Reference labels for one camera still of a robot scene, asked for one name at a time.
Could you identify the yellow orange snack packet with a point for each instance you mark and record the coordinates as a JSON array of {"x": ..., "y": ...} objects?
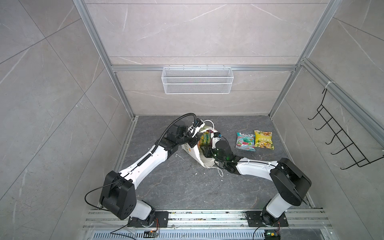
[{"x": 205, "y": 139}]

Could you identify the white floral paper bag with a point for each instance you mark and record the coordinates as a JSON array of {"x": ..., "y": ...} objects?
[{"x": 196, "y": 153}]

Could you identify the aluminium front rail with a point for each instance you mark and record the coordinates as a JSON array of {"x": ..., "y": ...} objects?
[{"x": 215, "y": 219}]

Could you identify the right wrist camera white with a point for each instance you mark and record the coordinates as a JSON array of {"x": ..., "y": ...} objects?
[{"x": 216, "y": 137}]

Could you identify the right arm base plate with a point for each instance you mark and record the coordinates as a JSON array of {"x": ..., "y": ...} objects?
[{"x": 255, "y": 218}]

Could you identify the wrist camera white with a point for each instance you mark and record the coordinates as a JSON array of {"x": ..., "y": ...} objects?
[
  {"x": 195, "y": 128},
  {"x": 216, "y": 137}
]

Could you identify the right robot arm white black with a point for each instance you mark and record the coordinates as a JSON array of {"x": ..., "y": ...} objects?
[{"x": 292, "y": 184}]

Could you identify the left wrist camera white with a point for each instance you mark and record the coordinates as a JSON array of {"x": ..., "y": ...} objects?
[{"x": 195, "y": 128}]

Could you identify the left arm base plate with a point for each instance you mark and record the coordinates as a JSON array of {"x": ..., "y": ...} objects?
[{"x": 160, "y": 219}]

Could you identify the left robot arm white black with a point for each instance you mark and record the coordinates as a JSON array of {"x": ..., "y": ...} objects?
[{"x": 118, "y": 194}]

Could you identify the black wire hook rack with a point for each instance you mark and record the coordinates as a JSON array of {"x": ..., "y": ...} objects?
[{"x": 340, "y": 134}]

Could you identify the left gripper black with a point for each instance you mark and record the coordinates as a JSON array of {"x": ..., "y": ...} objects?
[{"x": 195, "y": 139}]

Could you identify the teal mint candy packet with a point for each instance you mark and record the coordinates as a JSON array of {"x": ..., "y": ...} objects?
[{"x": 245, "y": 142}]

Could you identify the white wire mesh basket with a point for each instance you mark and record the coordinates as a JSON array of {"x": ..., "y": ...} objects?
[{"x": 197, "y": 80}]

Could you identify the green circuit board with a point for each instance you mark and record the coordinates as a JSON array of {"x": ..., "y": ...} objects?
[{"x": 272, "y": 235}]

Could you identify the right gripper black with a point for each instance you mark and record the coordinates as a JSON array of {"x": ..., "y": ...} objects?
[{"x": 207, "y": 153}]

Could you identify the yellow green snack packet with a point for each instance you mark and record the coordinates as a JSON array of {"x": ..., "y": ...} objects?
[{"x": 263, "y": 140}]

